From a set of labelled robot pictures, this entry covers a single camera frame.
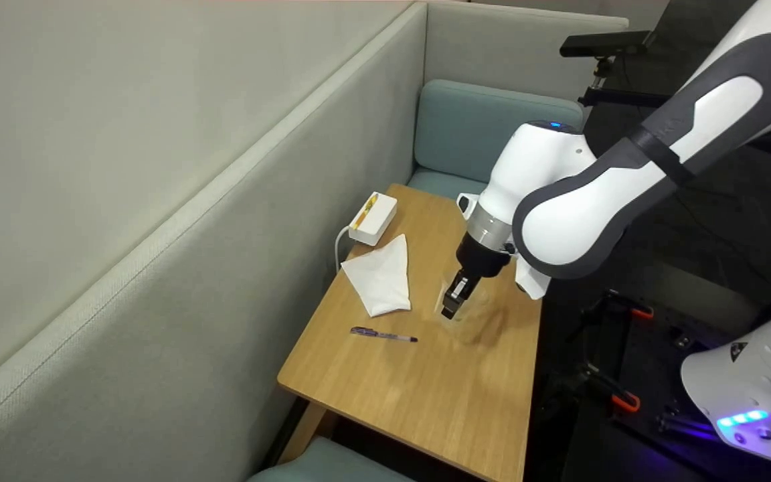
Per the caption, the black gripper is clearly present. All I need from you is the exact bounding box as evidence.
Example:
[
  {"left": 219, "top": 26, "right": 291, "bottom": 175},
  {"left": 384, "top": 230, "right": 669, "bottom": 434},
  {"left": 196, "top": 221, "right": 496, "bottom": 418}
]
[{"left": 438, "top": 232, "right": 513, "bottom": 325}]

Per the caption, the white folded cloth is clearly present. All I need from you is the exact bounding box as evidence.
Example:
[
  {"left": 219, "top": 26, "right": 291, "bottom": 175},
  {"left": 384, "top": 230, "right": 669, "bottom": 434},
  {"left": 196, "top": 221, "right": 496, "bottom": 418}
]
[{"left": 339, "top": 232, "right": 414, "bottom": 319}]

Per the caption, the black pen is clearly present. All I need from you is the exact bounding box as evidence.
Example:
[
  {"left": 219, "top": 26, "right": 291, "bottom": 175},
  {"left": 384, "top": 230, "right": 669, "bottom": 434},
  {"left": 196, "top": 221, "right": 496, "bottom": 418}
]
[{"left": 347, "top": 325, "right": 420, "bottom": 346}]

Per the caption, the white power socket box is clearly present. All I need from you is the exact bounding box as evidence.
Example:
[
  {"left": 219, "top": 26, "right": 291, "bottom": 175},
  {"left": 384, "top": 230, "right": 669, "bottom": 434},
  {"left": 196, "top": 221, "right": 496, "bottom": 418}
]
[{"left": 346, "top": 189, "right": 402, "bottom": 248}]

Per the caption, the teal upholstered chair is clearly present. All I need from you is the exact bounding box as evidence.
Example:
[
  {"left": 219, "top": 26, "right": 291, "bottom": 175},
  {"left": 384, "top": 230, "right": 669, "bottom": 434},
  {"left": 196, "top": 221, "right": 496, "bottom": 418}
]
[{"left": 405, "top": 78, "right": 590, "bottom": 204}]

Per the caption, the black stand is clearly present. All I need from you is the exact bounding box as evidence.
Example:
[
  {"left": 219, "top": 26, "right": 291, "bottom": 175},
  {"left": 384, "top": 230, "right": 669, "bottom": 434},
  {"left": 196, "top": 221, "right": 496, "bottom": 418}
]
[{"left": 556, "top": 26, "right": 677, "bottom": 112}]

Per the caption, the white power cord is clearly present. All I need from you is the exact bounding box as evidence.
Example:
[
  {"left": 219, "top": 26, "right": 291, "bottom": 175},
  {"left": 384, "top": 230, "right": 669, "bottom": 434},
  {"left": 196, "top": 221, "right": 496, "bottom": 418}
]
[{"left": 333, "top": 221, "right": 359, "bottom": 271}]

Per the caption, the orange handled clamp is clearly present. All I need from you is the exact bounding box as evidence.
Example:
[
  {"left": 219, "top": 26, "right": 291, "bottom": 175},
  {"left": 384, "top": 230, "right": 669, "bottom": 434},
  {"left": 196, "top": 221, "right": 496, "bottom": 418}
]
[
  {"left": 599, "top": 290, "right": 658, "bottom": 327},
  {"left": 582, "top": 358, "right": 649, "bottom": 418}
]

